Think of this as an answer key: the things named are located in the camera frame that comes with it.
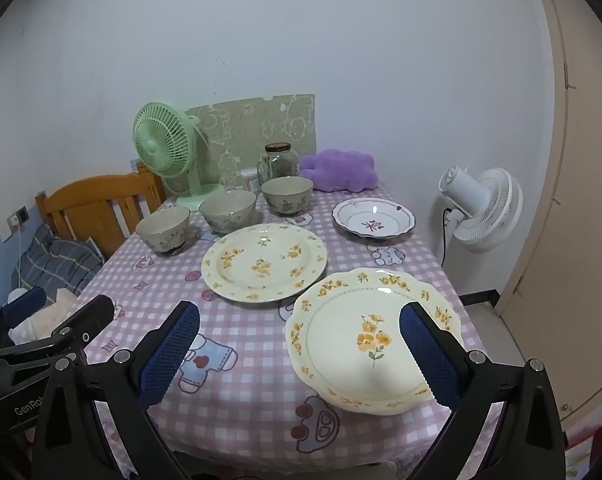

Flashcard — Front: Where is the glass jar with dark lid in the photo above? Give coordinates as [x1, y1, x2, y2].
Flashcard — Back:
[257, 143, 300, 186]

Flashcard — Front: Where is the wall socket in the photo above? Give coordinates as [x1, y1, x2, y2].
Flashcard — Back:
[6, 206, 29, 233]

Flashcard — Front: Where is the beige patterned board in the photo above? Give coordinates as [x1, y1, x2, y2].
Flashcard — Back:
[183, 94, 317, 191]

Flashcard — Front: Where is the black fan cable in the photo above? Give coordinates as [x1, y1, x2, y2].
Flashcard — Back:
[440, 209, 456, 267]

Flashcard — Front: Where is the green desk fan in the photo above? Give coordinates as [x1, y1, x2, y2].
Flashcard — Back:
[132, 101, 227, 212]

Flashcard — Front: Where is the grey plaid pillow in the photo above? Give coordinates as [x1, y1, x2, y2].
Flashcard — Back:
[16, 223, 106, 301]

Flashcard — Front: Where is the peach printed cloth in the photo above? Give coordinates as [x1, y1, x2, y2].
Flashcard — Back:
[8, 292, 77, 346]

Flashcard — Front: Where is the white cable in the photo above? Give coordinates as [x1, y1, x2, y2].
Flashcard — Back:
[12, 230, 26, 292]

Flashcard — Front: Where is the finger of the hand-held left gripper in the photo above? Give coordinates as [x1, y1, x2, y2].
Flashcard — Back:
[0, 287, 48, 346]
[0, 294, 116, 368]

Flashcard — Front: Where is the wooden bed headboard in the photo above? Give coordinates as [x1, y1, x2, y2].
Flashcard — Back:
[35, 161, 168, 256]

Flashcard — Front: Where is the purple plush toy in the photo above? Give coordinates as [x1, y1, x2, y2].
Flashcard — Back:
[299, 149, 379, 195]

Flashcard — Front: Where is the beige door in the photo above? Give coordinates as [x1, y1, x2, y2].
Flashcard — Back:
[496, 0, 602, 426]

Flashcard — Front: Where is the white fan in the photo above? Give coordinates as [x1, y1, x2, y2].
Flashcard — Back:
[439, 165, 524, 254]

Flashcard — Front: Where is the white plate with red flower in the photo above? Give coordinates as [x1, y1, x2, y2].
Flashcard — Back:
[331, 198, 416, 242]

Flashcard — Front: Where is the floral ceramic bowl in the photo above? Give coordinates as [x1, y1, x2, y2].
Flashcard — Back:
[260, 176, 313, 217]
[135, 206, 191, 256]
[199, 190, 258, 234]

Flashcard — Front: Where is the pink checkered tablecloth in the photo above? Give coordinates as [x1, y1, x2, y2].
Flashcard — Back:
[64, 182, 506, 476]

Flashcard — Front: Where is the round yellow flower plate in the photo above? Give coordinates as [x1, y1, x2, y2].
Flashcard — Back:
[201, 223, 328, 304]

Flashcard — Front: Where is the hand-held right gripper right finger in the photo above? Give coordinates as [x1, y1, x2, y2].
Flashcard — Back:
[399, 302, 566, 480]

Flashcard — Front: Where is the scalloped yellow flower plate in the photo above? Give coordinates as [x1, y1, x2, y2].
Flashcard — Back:
[285, 267, 462, 416]

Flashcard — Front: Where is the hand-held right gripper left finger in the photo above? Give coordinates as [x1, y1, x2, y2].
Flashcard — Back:
[31, 301, 202, 480]

